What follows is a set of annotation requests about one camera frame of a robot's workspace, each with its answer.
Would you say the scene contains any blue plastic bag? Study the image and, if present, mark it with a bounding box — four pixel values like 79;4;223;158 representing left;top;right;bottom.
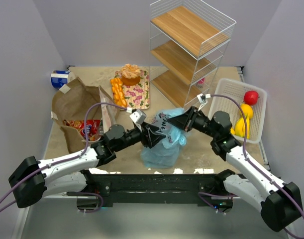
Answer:
140;108;187;169

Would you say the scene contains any red snack packet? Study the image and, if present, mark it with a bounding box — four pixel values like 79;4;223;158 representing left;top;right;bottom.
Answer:
63;119;101;141

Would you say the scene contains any brown paper grocery bag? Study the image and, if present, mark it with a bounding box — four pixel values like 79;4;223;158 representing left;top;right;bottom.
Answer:
51;77;120;153

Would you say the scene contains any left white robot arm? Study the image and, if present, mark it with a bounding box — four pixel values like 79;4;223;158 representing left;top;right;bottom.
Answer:
8;123;166;208

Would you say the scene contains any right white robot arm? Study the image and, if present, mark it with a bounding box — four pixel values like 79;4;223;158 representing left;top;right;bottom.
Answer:
168;107;304;232

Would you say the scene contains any floral pattern tray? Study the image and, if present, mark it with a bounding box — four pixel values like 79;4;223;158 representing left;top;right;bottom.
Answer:
114;69;150;110

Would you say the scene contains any yellow banana bunch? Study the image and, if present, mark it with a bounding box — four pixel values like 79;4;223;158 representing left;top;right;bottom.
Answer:
234;117;250;139

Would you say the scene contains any white plastic fruit basket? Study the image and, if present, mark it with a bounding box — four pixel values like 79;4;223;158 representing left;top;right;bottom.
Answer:
208;78;267;144

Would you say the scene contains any yellow lemon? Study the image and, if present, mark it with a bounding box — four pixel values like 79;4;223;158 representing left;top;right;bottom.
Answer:
241;104;254;119

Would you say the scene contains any red apple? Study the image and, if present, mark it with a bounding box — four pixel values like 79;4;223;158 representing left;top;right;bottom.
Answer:
243;91;259;106

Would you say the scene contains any peeled orange on cup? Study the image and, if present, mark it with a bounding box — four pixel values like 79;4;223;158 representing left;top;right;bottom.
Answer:
120;63;140;86

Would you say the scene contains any blue white paper roll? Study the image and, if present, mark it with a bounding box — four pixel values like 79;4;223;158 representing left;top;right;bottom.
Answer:
50;70;76;89

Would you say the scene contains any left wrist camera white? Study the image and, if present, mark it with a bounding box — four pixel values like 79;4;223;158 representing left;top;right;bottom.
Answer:
129;109;146;131

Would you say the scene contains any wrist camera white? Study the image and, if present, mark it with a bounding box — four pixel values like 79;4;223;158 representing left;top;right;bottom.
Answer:
197;93;211;111
129;109;146;131

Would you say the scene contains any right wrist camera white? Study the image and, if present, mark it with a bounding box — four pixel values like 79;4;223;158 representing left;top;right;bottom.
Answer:
197;93;211;111

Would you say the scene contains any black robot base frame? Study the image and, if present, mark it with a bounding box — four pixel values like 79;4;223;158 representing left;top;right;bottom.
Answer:
81;169;234;208

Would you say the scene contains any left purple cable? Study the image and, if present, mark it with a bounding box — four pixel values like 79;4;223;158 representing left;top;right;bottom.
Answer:
0;102;132;219

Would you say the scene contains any purple cable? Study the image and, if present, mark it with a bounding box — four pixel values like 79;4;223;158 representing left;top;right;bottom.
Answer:
0;102;132;219
198;94;304;239

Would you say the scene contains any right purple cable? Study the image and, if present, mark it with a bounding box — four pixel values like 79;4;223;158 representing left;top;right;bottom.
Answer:
198;94;304;239

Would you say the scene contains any white wire wooden shelf rack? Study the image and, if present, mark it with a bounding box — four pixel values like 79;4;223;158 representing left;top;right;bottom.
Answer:
149;0;237;109

